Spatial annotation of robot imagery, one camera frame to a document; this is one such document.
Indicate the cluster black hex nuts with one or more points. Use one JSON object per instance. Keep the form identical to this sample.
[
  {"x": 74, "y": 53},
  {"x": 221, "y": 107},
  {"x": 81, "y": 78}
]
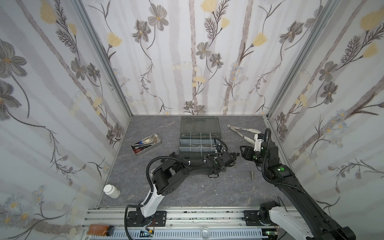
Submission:
[{"x": 235, "y": 155}]

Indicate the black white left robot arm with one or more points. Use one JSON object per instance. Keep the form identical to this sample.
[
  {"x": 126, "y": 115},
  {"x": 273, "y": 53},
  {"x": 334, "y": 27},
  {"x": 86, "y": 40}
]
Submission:
[{"x": 166, "y": 173}]

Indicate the white plastic bottle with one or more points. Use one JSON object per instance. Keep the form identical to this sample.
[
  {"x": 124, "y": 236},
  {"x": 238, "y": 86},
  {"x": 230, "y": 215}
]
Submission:
[{"x": 111, "y": 191}]

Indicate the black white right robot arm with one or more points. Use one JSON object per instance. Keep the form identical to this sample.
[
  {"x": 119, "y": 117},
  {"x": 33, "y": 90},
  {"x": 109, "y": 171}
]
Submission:
[{"x": 316, "y": 224}]

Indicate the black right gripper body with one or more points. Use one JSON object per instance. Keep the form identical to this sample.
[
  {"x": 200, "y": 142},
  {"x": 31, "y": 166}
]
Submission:
[{"x": 247, "y": 152}]

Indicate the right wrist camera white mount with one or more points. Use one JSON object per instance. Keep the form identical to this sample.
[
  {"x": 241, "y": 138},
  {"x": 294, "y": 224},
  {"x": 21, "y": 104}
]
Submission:
[{"x": 259, "y": 139}]

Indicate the aluminium rail frame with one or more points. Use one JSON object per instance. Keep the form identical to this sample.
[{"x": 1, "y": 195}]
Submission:
[{"x": 185, "y": 223}]

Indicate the amber bottle with black cap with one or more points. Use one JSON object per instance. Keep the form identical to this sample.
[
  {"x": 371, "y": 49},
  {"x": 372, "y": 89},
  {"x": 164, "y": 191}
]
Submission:
[{"x": 101, "y": 230}]

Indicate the metal tray with tools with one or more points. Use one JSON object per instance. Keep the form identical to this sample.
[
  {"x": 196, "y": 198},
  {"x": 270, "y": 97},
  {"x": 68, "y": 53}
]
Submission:
[{"x": 146, "y": 144}]

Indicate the green plastic organizer box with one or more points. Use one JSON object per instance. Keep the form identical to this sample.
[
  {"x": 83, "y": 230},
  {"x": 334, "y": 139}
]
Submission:
[{"x": 197, "y": 138}]

